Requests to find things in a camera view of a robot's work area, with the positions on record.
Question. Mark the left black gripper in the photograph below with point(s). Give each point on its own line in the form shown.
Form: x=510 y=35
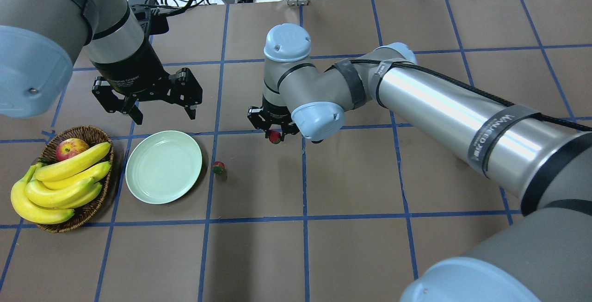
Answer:
x=131 y=73

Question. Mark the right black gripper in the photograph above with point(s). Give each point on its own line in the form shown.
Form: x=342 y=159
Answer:
x=274 y=103

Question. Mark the red strawberry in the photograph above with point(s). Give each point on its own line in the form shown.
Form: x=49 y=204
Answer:
x=275 y=137
x=218 y=167

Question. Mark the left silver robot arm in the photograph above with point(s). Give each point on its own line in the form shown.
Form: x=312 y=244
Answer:
x=42 y=39

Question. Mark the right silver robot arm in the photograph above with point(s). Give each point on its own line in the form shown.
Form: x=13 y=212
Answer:
x=544 y=161

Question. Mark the pale green plate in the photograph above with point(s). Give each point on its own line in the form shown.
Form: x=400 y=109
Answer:
x=163 y=167

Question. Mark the woven wicker basket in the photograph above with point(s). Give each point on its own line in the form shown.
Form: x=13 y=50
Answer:
x=93 y=136

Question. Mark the red apple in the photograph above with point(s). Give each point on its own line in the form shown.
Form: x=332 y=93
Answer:
x=69 y=148

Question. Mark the yellow banana bunch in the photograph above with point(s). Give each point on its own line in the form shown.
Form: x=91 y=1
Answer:
x=48 y=194

